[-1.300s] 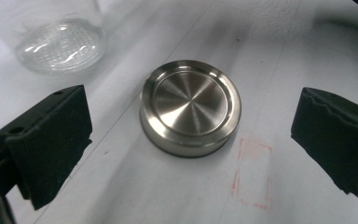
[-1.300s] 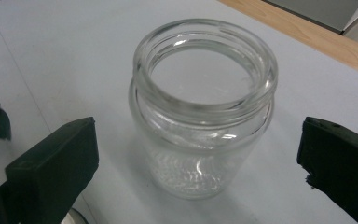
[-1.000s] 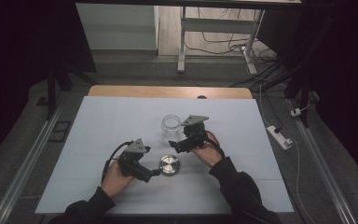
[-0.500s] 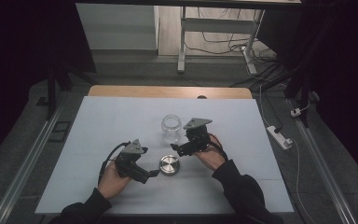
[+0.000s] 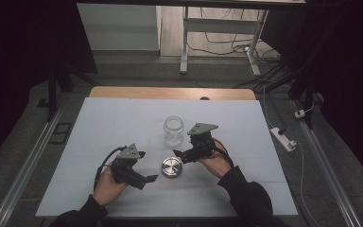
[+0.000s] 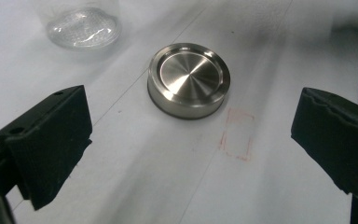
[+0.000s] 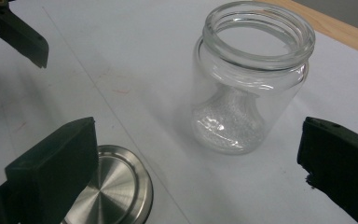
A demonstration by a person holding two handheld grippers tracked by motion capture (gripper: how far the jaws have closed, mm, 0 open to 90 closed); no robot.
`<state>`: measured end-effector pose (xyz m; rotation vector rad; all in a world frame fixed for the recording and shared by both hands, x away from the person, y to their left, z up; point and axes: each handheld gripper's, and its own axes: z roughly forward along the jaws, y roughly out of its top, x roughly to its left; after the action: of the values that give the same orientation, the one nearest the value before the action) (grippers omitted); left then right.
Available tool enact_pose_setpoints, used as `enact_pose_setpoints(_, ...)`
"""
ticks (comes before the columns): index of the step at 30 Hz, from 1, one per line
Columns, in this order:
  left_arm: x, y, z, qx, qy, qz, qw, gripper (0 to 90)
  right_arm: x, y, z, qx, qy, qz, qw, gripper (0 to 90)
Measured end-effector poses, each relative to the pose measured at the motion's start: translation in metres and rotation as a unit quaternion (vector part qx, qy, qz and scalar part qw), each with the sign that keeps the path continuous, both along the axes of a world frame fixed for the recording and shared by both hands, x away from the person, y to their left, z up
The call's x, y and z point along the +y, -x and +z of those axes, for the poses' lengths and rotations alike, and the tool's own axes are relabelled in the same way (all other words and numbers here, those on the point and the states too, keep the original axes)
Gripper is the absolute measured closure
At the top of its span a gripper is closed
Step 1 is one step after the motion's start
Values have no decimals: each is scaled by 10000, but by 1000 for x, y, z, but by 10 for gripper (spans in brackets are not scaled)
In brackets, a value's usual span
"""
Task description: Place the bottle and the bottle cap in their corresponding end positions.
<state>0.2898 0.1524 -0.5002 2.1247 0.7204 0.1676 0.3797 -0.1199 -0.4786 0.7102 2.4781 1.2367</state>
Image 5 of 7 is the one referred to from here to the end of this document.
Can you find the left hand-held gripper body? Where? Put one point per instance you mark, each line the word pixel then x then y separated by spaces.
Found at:
pixel 124 171

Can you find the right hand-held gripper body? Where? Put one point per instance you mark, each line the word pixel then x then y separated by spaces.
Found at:
pixel 200 145

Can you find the round metal jar lid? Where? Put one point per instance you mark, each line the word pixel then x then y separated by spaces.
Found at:
pixel 172 167

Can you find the clear glass jar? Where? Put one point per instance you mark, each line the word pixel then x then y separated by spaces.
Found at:
pixel 173 130

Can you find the person's left hand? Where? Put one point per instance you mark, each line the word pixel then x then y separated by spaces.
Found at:
pixel 108 187

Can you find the person's right hand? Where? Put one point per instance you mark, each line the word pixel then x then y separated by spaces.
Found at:
pixel 216 164

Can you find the white table mat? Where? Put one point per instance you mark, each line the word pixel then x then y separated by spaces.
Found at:
pixel 107 126

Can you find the wooden table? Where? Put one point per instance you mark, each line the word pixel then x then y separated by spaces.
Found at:
pixel 157 93

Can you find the white power strip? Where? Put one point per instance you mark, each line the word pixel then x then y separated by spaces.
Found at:
pixel 283 138

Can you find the small white adapter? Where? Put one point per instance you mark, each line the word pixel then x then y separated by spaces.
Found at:
pixel 300 113

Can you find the black metal stand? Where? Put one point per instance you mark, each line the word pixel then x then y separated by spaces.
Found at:
pixel 53 91
pixel 308 91

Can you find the aluminium floor rail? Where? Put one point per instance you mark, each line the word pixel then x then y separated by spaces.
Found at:
pixel 327 164
pixel 25 171

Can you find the white desk frame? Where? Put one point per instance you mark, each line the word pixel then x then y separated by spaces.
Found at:
pixel 220 26

